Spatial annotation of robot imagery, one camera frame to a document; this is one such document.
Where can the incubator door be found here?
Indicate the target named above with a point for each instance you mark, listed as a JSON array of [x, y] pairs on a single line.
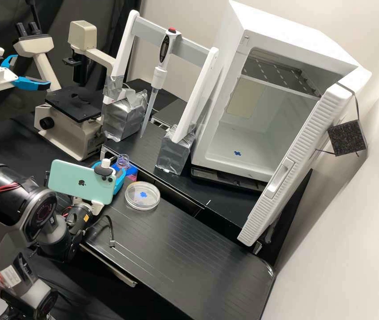
[[296, 160]]

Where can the white incubator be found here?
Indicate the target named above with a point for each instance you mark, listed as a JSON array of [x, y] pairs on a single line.
[[276, 43]]

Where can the petri dish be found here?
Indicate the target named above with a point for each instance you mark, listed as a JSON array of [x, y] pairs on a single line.
[[142, 196]]

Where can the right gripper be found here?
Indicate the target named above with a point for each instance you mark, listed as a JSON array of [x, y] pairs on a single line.
[[96, 206]]

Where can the black platform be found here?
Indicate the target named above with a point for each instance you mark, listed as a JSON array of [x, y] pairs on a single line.
[[182, 253], [142, 150]]

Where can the cream microscope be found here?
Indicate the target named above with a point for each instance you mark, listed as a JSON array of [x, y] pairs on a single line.
[[72, 123]]

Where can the white pipette stand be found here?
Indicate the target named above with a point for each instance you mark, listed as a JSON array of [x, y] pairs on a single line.
[[189, 110]]

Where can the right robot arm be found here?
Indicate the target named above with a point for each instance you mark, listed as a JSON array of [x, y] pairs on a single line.
[[7, 216]]

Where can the pipette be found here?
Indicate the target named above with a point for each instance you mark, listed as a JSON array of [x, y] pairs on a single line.
[[162, 53]]

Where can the blue bottle holder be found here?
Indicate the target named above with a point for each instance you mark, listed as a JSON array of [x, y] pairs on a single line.
[[132, 174]]

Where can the right wrist camera phone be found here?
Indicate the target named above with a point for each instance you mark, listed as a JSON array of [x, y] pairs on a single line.
[[72, 178]]

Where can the small bottle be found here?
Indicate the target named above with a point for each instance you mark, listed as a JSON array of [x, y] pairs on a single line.
[[123, 161]]

